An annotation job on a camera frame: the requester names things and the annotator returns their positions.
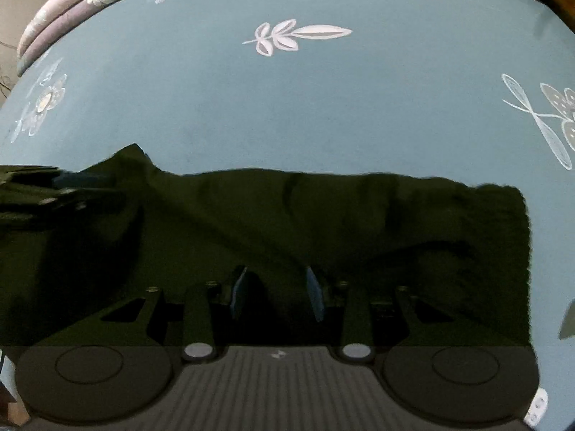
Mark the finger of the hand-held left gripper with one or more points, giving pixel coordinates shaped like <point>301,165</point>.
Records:
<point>45,204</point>
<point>67,181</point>

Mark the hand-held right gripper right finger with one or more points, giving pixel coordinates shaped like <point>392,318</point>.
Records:
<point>314,294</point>

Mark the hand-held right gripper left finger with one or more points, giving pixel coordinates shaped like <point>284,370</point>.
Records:
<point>238,292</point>

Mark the black pants with white print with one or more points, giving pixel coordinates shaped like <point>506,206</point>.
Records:
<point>359,215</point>

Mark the folded pink floral quilt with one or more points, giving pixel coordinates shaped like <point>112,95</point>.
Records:
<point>81,4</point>

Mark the blue floral bed sheet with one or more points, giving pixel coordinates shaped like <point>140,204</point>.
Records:
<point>314,107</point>

